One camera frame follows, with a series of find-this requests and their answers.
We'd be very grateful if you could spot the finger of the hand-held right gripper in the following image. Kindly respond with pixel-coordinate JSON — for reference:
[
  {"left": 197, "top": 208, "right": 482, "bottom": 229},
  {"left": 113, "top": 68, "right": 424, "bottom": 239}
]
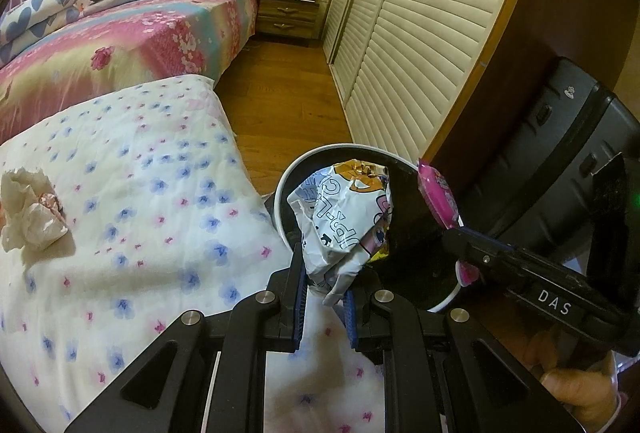
[{"left": 441, "top": 225, "right": 531, "bottom": 279}]

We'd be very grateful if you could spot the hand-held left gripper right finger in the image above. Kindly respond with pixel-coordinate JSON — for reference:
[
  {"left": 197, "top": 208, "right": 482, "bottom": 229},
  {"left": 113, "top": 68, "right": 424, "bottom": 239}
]
[{"left": 344, "top": 265, "right": 575, "bottom": 433}]

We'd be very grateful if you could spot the round black white-rimmed bin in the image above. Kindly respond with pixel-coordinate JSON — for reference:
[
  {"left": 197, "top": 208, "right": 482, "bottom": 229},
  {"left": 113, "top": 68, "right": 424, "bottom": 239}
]
[{"left": 272, "top": 142, "right": 473, "bottom": 314}]

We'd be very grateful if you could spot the bed with floral sheet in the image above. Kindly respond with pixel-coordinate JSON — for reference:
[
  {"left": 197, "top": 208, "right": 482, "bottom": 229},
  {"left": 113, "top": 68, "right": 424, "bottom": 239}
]
[{"left": 0, "top": 0, "right": 261, "bottom": 144}]

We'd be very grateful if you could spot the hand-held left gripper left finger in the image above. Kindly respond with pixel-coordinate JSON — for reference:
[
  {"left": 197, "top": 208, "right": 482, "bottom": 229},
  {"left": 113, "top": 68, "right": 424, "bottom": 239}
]
[{"left": 65, "top": 251, "right": 307, "bottom": 433}]

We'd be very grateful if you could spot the black suitcase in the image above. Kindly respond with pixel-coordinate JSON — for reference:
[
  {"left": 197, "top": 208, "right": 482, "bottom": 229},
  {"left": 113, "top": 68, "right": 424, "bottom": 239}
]
[{"left": 465, "top": 57, "right": 640, "bottom": 264}]

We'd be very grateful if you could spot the person's right hand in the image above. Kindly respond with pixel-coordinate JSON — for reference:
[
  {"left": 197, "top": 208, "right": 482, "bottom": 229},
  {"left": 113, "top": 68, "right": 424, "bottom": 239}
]
[{"left": 520, "top": 328, "right": 623, "bottom": 431}]

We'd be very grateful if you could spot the wooden nightstand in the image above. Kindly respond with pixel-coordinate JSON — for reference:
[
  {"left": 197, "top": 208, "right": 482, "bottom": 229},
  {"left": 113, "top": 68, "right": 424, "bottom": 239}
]
[{"left": 256, "top": 0, "right": 321, "bottom": 40}]

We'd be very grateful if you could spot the louvered wardrobe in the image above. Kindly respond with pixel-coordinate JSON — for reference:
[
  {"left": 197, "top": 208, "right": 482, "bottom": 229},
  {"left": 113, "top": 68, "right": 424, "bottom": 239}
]
[{"left": 322, "top": 0, "right": 561, "bottom": 174}]

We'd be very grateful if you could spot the crumpled white tissue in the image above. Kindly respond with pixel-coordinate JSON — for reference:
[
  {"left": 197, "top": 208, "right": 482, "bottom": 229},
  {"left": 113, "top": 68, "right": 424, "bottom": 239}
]
[{"left": 0, "top": 168, "right": 71, "bottom": 254}]

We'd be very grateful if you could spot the white printed plastic bag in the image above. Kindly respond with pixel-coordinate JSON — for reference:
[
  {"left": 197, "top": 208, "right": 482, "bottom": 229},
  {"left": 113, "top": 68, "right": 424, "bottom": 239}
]
[{"left": 287, "top": 158, "right": 396, "bottom": 309}]

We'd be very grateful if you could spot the white floral quilt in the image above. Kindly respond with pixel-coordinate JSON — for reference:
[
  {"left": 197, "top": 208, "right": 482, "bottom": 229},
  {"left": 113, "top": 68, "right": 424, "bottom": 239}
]
[{"left": 0, "top": 74, "right": 391, "bottom": 433}]

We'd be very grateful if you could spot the pink packet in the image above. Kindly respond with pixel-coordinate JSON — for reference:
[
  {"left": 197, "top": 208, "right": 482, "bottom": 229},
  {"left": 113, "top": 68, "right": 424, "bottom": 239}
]
[{"left": 417, "top": 160, "right": 478, "bottom": 288}]

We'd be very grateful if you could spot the heart-print pillow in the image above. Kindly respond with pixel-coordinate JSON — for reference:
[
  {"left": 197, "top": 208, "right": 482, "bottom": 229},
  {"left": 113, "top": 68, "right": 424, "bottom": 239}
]
[{"left": 0, "top": 0, "right": 88, "bottom": 64}]

